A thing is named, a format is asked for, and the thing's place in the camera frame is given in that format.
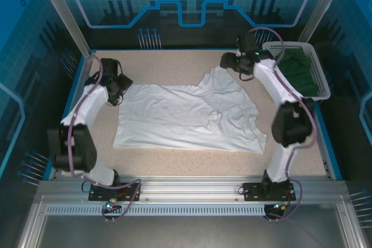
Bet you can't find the aluminium mounting rail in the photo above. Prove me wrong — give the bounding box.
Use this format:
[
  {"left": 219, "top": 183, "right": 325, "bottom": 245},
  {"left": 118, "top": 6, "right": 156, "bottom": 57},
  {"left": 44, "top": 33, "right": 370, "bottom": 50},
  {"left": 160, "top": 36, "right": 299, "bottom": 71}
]
[{"left": 37, "top": 175, "right": 348, "bottom": 202}]

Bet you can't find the dark green t-shirt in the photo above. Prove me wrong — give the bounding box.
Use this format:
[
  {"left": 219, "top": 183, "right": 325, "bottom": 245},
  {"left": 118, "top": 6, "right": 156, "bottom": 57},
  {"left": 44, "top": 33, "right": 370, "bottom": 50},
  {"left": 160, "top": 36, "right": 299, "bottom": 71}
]
[{"left": 277, "top": 50, "right": 320, "bottom": 98}]

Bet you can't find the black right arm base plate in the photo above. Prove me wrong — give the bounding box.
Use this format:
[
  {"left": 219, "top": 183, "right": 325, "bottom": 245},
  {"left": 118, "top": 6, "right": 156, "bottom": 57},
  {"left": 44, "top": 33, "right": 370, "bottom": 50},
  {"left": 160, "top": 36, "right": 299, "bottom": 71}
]
[{"left": 242, "top": 182, "right": 297, "bottom": 202}]

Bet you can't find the white plastic basket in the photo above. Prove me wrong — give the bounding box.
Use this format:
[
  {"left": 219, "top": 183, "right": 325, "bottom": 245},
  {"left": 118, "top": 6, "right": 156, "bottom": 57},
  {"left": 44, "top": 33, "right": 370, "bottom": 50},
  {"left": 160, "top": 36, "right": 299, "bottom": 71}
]
[{"left": 262, "top": 41, "right": 332, "bottom": 103}]

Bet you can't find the white t-shirt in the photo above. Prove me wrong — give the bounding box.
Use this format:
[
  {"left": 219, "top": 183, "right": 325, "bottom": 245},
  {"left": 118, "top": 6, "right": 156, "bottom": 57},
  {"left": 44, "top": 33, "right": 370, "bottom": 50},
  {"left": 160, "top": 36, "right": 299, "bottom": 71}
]
[{"left": 112, "top": 66, "right": 268, "bottom": 155}]

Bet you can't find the slotted grey cable duct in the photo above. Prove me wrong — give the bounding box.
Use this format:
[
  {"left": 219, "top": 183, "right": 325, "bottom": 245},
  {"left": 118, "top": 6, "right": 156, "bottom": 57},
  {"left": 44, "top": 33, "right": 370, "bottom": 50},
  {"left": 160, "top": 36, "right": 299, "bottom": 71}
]
[{"left": 45, "top": 204, "right": 267, "bottom": 217}]

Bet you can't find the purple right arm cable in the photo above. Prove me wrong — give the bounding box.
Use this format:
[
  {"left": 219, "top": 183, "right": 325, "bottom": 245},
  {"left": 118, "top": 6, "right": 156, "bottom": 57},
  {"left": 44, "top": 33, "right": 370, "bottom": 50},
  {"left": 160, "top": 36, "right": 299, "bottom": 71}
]
[{"left": 249, "top": 27, "right": 317, "bottom": 223}]

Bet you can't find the steel lower shelf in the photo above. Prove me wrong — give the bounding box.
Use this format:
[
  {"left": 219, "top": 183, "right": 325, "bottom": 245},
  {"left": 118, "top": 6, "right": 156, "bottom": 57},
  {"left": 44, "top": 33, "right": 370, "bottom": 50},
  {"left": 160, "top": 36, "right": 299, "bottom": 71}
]
[{"left": 16, "top": 195, "right": 363, "bottom": 248}]

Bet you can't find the cable connector with LED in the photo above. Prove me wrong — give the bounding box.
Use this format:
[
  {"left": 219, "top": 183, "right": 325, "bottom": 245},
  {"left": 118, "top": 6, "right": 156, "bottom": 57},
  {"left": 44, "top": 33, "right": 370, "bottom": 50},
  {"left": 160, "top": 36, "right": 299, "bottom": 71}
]
[
  {"left": 100, "top": 197, "right": 121, "bottom": 214},
  {"left": 271, "top": 201, "right": 293, "bottom": 213}
]

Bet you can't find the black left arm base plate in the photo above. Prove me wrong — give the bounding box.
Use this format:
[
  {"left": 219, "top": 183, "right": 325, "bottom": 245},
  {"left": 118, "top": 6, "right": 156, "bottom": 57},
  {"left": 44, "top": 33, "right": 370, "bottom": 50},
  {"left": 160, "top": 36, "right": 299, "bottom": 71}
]
[{"left": 88, "top": 182, "right": 142, "bottom": 202}]

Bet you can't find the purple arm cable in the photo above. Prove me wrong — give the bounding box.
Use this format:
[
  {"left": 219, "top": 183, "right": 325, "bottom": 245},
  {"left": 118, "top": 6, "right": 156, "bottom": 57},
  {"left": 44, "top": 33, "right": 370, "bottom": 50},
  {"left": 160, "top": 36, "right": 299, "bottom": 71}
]
[
  {"left": 249, "top": 27, "right": 317, "bottom": 223},
  {"left": 67, "top": 55, "right": 143, "bottom": 223}
]

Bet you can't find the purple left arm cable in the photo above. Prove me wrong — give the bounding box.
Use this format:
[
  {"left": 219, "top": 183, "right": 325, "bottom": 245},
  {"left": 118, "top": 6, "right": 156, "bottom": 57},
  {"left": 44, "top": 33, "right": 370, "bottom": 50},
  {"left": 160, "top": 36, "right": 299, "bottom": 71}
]
[{"left": 67, "top": 55, "right": 143, "bottom": 223}]

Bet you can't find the aluminium frame post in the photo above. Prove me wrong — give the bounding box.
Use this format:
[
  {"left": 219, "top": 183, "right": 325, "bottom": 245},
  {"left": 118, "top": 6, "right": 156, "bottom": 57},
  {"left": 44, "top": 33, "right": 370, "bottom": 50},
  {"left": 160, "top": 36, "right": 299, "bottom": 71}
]
[
  {"left": 31, "top": 0, "right": 96, "bottom": 59},
  {"left": 292, "top": 0, "right": 352, "bottom": 59}
]

